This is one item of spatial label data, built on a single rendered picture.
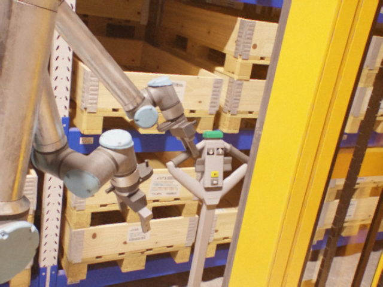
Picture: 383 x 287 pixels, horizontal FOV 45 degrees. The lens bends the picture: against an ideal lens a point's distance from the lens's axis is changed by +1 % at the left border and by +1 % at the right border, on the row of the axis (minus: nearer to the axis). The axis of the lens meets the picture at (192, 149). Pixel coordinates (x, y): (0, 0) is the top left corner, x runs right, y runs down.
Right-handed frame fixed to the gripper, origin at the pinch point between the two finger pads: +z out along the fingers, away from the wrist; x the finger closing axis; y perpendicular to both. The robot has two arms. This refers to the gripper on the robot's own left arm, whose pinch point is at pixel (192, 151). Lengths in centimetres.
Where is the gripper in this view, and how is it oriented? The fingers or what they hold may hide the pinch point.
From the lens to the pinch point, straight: 193.3
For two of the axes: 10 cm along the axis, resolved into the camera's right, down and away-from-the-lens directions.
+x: -4.8, -1.0, 8.7
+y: 7.8, -5.1, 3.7
